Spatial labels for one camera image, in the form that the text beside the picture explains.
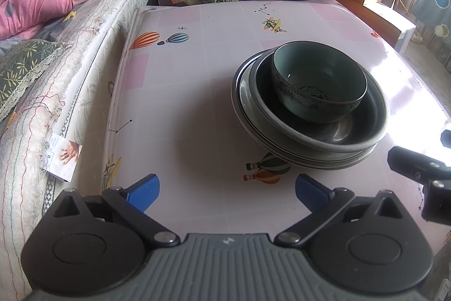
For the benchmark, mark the green ceramic bowl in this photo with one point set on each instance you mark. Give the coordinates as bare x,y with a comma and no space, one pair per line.
317,100

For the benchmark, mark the white quilted mattress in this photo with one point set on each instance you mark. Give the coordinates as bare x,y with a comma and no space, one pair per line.
95,26

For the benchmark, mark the large closed cardboard box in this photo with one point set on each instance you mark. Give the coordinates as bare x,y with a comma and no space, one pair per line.
384,22

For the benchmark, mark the deep steel basin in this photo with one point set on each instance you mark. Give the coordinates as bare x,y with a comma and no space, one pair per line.
338,135

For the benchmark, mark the large steel plate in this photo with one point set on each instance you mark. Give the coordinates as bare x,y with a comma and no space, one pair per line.
235,93
317,167

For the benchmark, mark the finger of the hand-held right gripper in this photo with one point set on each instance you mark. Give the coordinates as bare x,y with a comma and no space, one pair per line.
438,202
412,163

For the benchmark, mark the photo card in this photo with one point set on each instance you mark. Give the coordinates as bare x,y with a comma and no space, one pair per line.
67,156

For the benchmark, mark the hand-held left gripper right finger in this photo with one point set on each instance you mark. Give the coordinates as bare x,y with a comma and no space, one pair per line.
310,193

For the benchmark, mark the blue patterned hanging blanket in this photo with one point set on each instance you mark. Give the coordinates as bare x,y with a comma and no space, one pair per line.
435,4

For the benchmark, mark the dark floral lace pillow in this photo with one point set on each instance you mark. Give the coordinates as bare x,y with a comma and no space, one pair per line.
24,71

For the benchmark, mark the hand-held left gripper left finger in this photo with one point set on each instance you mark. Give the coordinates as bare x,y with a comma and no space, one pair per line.
144,191

